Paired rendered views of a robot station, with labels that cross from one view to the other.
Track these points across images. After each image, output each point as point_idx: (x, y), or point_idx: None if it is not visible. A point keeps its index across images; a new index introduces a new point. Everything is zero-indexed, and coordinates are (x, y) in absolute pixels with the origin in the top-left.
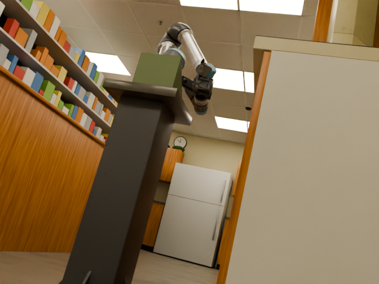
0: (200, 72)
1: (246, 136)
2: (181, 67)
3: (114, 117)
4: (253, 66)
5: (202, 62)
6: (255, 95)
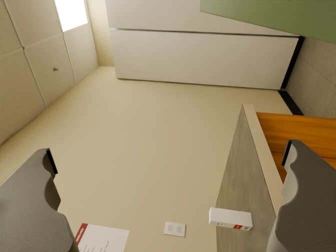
0: (72, 233)
1: (317, 117)
2: (243, 21)
3: None
4: (257, 118)
5: (53, 162)
6: (286, 114)
